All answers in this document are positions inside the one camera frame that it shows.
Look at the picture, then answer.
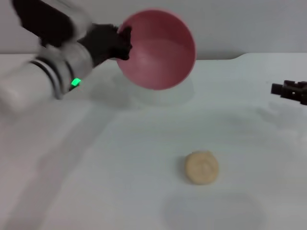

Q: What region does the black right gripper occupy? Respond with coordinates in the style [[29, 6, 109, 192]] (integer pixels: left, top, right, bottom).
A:
[[271, 80, 307, 106]]

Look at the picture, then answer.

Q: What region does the pink plastic bowl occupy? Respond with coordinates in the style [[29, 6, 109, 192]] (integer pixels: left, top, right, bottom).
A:
[[116, 8, 198, 92]]

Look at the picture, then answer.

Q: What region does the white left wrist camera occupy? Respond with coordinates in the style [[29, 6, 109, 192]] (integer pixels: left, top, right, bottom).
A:
[[12, 0, 92, 48]]

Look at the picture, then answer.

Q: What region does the round beige egg yolk pastry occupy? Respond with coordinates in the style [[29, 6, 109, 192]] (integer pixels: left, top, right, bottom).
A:
[[184, 150, 220, 186]]

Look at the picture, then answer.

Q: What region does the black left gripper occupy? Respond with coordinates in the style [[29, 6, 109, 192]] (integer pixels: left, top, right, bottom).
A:
[[77, 23, 134, 69]]

